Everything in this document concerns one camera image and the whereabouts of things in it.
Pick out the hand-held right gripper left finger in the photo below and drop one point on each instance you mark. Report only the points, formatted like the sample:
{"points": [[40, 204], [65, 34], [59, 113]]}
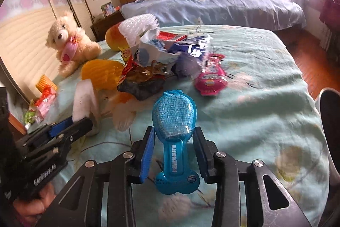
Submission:
{"points": [[148, 157]]}

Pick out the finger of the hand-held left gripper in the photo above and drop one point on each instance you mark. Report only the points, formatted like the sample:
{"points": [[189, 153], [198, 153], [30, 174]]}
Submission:
{"points": [[77, 130], [60, 127]]}

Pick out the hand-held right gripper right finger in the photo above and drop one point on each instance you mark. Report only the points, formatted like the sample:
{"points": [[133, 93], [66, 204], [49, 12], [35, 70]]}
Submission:
{"points": [[201, 155]]}

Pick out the white foam block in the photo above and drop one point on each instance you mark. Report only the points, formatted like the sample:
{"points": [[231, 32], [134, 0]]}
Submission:
{"points": [[83, 102]]}

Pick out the blue blister pack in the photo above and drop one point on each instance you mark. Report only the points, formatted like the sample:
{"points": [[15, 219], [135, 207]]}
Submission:
{"points": [[174, 120]]}

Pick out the yellow snack wrapper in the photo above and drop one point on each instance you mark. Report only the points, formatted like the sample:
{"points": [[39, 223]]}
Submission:
{"points": [[125, 54]]}

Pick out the red white cardboard box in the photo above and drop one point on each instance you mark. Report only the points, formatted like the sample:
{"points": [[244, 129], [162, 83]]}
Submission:
{"points": [[170, 36]]}

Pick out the person's left hand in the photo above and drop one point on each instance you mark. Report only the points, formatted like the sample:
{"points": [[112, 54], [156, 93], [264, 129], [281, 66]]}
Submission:
{"points": [[37, 208]]}

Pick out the red white plastic packet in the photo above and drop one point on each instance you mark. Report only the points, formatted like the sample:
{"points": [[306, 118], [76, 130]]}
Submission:
{"points": [[46, 99]]}

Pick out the green packet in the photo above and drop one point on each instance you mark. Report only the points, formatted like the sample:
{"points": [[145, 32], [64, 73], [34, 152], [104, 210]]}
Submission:
{"points": [[29, 118]]}

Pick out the orange snack packet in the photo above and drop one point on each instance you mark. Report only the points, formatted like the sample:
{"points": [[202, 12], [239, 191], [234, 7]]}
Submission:
{"points": [[43, 82]]}

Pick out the dark crumpled bag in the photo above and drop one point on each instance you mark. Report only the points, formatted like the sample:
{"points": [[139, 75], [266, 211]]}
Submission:
{"points": [[143, 90]]}

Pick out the green floral bedsheet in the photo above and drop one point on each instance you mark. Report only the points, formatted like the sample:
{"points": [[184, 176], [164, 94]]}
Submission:
{"points": [[252, 110]]}

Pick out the pink blister pack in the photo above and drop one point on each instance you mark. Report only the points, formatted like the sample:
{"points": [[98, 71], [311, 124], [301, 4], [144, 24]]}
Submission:
{"points": [[209, 80]]}

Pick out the red snack wrapper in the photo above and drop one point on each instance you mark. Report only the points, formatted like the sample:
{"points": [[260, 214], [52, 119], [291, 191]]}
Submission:
{"points": [[127, 70]]}

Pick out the cream teddy bear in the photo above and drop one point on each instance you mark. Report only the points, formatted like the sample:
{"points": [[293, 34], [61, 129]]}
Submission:
{"points": [[79, 43]]}

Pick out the grey purple cloth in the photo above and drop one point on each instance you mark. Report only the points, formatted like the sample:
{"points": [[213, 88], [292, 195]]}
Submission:
{"points": [[186, 64]]}

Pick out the red yellow apple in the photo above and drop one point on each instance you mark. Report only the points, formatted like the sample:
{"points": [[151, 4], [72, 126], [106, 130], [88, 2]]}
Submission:
{"points": [[114, 39]]}

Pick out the white blue paper package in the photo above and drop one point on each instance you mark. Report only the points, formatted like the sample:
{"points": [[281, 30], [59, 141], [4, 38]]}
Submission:
{"points": [[148, 54]]}

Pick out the dark wooden nightstand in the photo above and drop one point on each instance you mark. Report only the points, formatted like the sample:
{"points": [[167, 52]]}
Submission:
{"points": [[103, 26]]}

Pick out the blue foil wrapper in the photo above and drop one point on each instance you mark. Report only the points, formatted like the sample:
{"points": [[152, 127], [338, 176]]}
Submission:
{"points": [[194, 47]]}

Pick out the white foam net sleeve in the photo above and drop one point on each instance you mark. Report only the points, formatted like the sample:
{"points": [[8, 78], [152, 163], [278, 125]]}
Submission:
{"points": [[135, 27]]}

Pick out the blue bed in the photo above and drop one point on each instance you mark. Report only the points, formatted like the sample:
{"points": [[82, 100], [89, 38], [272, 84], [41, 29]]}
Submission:
{"points": [[225, 9]]}

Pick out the dark red clothes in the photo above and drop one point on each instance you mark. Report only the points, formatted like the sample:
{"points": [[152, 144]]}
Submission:
{"points": [[330, 11]]}

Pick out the photo frame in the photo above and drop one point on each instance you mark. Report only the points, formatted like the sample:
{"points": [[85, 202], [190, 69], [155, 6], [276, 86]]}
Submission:
{"points": [[106, 9]]}

